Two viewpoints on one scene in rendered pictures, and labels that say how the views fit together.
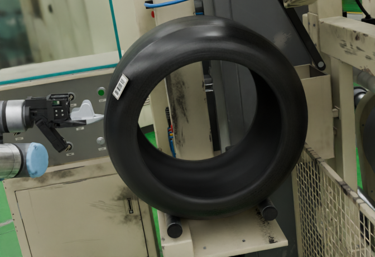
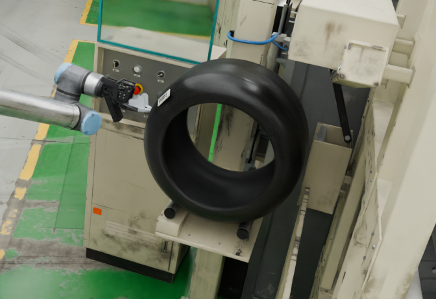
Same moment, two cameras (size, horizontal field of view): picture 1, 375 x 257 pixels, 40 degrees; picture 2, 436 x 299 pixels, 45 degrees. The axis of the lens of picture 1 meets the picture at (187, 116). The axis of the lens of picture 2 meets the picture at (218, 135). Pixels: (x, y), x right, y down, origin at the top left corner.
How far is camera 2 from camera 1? 62 cm
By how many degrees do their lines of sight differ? 15
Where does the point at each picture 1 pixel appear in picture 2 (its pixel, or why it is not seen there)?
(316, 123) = (326, 181)
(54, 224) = (117, 163)
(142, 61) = (185, 85)
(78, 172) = not seen: hidden behind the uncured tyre
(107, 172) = not seen: hidden behind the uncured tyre
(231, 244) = (209, 241)
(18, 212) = (94, 143)
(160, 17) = (235, 48)
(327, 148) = (329, 204)
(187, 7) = (258, 48)
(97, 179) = not seen: hidden behind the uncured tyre
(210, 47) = (235, 97)
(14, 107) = (93, 79)
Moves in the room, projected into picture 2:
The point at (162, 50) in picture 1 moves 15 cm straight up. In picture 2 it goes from (200, 84) to (207, 40)
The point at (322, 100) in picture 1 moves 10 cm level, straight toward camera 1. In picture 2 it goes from (338, 166) to (327, 175)
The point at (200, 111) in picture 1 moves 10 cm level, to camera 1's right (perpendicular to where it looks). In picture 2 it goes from (241, 131) to (264, 139)
